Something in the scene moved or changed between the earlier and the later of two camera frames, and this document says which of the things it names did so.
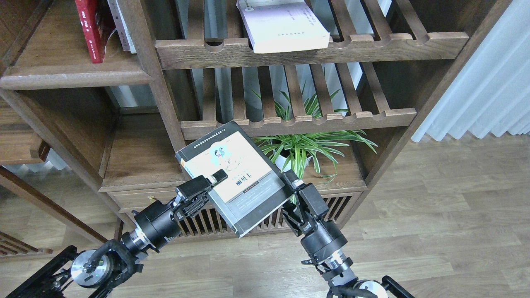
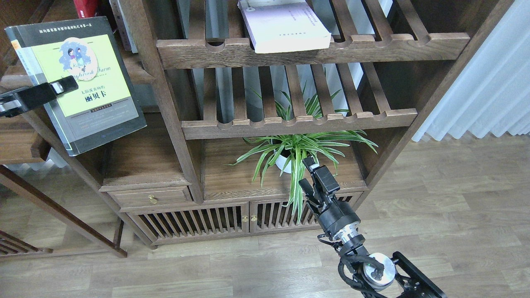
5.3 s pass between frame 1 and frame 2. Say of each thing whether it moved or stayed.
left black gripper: moved
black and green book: moved
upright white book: stayed
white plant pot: stayed
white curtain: stayed
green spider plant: stayed
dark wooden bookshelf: stayed
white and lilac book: stayed
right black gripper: moved
